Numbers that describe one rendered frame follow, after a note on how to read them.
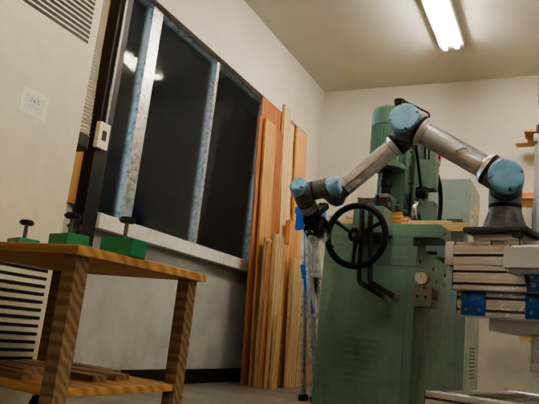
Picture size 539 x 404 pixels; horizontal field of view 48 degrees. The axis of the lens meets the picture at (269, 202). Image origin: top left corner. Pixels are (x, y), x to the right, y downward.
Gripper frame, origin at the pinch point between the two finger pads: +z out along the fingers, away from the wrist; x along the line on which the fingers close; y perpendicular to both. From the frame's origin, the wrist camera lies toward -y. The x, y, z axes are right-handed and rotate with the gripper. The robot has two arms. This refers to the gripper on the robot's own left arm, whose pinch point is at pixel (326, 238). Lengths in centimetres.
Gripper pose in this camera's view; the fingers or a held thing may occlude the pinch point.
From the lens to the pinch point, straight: 261.7
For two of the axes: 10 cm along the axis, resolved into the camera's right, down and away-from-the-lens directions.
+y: -3.3, 7.3, -6.1
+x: 8.7, -0.1, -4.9
